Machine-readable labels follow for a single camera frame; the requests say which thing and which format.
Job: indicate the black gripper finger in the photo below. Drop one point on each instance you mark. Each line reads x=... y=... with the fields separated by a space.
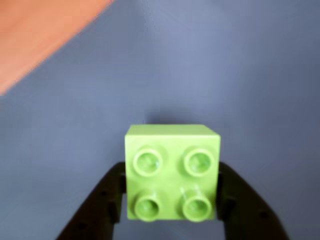
x=100 y=205
x=245 y=212

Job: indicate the green lego block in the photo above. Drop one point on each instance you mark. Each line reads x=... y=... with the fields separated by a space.
x=172 y=175

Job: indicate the grey table mat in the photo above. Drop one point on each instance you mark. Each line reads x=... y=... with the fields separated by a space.
x=175 y=75

